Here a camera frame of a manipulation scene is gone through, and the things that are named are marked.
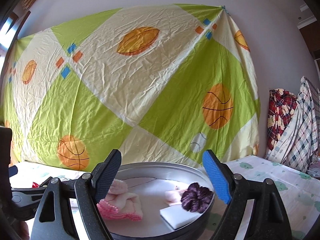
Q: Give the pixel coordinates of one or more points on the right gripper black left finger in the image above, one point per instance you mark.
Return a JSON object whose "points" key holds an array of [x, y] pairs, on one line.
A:
{"points": [[89, 189]]}

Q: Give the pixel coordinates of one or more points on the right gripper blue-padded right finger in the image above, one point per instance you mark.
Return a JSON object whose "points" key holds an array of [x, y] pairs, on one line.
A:
{"points": [[268, 219]]}

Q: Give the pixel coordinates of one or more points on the pink fluffy sock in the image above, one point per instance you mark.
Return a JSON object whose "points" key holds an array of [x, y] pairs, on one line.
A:
{"points": [[118, 187]]}

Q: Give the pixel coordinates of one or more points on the purple scrunchie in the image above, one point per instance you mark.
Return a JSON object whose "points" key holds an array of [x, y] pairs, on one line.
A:
{"points": [[196, 198]]}

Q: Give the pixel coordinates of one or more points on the round blue cookie tin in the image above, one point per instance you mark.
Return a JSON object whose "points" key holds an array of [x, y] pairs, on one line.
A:
{"points": [[150, 181]]}

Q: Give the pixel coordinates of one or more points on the white sponge block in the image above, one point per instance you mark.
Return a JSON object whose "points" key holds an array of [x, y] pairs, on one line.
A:
{"points": [[178, 217]]}

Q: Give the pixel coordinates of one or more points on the pink knotted cloth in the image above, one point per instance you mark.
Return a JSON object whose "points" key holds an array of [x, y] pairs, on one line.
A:
{"points": [[173, 197]]}

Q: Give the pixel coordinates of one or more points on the red gold brocade pouch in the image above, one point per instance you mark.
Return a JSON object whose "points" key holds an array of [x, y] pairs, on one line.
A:
{"points": [[35, 185]]}

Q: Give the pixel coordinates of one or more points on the person's hand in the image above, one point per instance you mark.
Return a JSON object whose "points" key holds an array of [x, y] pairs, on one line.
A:
{"points": [[24, 231]]}

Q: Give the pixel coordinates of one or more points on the white sheet with green clouds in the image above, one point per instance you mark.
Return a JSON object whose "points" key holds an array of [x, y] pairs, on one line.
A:
{"points": [[299, 191]]}

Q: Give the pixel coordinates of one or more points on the plaid fabric pile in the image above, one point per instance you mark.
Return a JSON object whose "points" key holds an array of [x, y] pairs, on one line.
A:
{"points": [[293, 126]]}

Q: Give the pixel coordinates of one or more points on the green cream basketball sheet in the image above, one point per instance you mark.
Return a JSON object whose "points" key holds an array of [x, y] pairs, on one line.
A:
{"points": [[159, 83]]}

